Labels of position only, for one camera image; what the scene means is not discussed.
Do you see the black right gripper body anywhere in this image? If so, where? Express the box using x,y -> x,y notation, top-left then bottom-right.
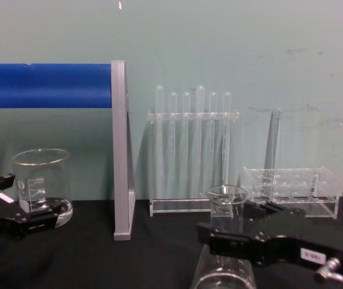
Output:
294,238 -> 343,282

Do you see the glass conical flask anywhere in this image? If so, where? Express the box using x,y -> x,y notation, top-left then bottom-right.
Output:
190,184 -> 257,289

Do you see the large glass beaker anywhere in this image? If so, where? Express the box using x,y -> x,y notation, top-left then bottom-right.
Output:
11,148 -> 74,229

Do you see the clear acrylic tube box rack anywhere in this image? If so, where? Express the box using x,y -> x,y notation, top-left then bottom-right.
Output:
243,165 -> 342,219

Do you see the clear acrylic drying rack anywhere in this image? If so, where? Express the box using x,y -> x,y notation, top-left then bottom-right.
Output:
147,110 -> 240,218

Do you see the clear glass test tube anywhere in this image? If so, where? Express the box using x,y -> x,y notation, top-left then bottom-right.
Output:
222,90 -> 232,195
196,84 -> 206,199
264,108 -> 282,199
209,90 -> 218,199
168,91 -> 178,199
155,85 -> 164,199
182,91 -> 191,199

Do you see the black table cloth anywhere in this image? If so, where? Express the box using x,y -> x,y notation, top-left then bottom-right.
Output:
0,197 -> 343,289

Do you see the grey stand with blue bar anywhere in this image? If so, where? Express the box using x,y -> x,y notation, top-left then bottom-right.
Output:
0,60 -> 137,242

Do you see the dark cable with silver plug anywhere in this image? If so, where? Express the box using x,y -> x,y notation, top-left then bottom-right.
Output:
315,258 -> 343,289

